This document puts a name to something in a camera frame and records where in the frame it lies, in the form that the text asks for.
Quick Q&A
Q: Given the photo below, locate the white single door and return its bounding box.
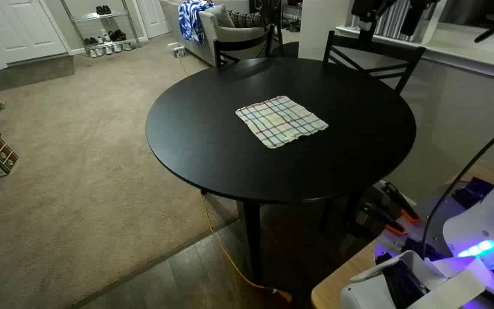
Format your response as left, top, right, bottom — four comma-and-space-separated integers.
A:
134, 0, 171, 39

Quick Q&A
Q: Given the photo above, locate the white plastic container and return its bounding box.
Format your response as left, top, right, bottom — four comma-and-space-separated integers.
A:
340, 248, 489, 309

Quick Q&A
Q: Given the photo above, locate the round black dining table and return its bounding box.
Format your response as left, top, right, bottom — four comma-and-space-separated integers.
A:
144, 56, 418, 283

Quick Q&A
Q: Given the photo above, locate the orange extension cable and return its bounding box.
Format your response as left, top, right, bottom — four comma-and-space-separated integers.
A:
199, 192, 295, 303

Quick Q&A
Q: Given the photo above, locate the black orange bar clamp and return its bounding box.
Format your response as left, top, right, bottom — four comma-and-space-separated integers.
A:
372, 178, 424, 223
353, 199, 408, 236

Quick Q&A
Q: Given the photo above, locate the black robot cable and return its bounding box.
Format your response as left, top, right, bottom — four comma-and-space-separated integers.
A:
418, 115, 494, 261

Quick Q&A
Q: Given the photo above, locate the black wooden chair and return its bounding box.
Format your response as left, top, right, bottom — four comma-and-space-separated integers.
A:
321, 29, 427, 94
211, 27, 276, 68

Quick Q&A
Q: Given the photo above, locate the gray door mat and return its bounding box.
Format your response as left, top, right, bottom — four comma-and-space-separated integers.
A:
0, 51, 77, 92

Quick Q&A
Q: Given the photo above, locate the blue white patterned blanket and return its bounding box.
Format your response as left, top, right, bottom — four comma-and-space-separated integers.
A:
177, 0, 214, 44

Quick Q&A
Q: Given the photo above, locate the plaid checked dish towel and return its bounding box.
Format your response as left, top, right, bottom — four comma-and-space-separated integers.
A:
233, 94, 329, 151

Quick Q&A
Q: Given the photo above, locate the white slatted shutter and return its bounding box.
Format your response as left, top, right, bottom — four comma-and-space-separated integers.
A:
338, 0, 449, 46

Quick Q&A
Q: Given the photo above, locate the metal shoe rack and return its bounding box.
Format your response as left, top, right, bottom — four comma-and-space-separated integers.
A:
63, 0, 141, 58

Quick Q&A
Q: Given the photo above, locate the white double door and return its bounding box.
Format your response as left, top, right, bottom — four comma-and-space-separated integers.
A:
0, 0, 69, 65

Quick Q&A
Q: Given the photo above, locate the wooden robot mounting table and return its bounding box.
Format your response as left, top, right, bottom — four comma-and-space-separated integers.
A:
309, 161, 494, 309

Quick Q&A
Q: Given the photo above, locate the gray sofa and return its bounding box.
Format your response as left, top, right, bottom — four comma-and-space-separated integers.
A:
159, 0, 273, 67

